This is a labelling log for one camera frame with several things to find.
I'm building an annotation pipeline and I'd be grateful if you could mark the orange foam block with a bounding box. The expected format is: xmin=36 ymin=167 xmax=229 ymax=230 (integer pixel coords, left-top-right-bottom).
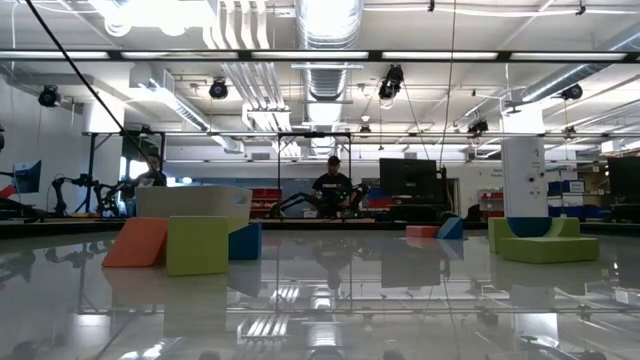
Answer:
xmin=101 ymin=216 xmax=170 ymax=269
xmin=405 ymin=224 xmax=442 ymax=240

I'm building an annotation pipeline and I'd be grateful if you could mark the blue triangular foam block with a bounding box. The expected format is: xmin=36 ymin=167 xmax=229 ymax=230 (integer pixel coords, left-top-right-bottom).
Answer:
xmin=436 ymin=215 xmax=465 ymax=241

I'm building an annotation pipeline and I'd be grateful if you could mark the green arch foam block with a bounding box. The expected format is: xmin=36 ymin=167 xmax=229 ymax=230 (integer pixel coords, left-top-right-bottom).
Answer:
xmin=487 ymin=216 xmax=582 ymax=255

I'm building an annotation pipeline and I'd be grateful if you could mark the blue half-round foam block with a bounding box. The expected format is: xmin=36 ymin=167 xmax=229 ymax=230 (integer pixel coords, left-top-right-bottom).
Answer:
xmin=505 ymin=216 xmax=554 ymax=239

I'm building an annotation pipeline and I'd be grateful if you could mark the long green foam block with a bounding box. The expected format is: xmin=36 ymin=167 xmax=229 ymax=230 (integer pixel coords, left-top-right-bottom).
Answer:
xmin=497 ymin=236 xmax=601 ymax=265

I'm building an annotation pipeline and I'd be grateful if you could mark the person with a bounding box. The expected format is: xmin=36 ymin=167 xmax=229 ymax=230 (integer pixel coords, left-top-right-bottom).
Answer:
xmin=127 ymin=153 xmax=169 ymax=189
xmin=309 ymin=155 xmax=358 ymax=220

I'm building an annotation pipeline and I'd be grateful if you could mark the red storage bin stack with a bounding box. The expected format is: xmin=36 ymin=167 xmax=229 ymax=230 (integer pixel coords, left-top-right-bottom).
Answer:
xmin=251 ymin=187 xmax=282 ymax=219

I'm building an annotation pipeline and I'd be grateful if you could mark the black monitor screen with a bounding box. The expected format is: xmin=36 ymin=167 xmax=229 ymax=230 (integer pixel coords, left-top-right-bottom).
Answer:
xmin=608 ymin=156 xmax=640 ymax=204
xmin=378 ymin=157 xmax=440 ymax=200

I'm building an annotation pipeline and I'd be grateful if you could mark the white plastic bin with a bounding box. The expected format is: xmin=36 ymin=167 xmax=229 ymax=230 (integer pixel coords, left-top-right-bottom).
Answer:
xmin=134 ymin=185 xmax=254 ymax=234

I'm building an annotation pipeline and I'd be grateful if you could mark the green rectangular foam block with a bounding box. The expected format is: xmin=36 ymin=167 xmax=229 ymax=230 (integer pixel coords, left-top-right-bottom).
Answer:
xmin=166 ymin=215 xmax=231 ymax=278

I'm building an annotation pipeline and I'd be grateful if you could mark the white pillar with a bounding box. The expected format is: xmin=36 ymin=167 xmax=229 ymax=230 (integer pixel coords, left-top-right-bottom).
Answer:
xmin=500 ymin=102 xmax=547 ymax=219

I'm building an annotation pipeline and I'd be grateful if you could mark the blue storage bin stack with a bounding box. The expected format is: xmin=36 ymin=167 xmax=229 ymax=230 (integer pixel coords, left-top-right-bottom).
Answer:
xmin=547 ymin=179 xmax=586 ymax=219

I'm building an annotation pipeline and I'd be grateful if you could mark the blue-lit monitor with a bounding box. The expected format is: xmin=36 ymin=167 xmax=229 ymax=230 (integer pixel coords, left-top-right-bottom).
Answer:
xmin=12 ymin=159 xmax=43 ymax=195

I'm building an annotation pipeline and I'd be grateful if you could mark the black metal table frame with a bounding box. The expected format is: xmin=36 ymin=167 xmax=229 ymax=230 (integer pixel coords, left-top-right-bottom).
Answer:
xmin=0 ymin=217 xmax=640 ymax=239

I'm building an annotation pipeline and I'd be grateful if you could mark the silver ventilation duct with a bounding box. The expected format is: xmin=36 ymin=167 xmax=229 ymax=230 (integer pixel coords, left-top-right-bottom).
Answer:
xmin=293 ymin=0 xmax=365 ymax=156

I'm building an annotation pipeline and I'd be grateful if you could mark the black overhead frame bar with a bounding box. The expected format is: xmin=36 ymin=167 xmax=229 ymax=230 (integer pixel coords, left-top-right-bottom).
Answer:
xmin=0 ymin=48 xmax=640 ymax=64

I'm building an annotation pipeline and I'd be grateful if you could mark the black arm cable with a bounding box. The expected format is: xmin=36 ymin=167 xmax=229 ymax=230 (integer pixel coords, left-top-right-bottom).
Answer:
xmin=23 ymin=0 xmax=156 ymax=164

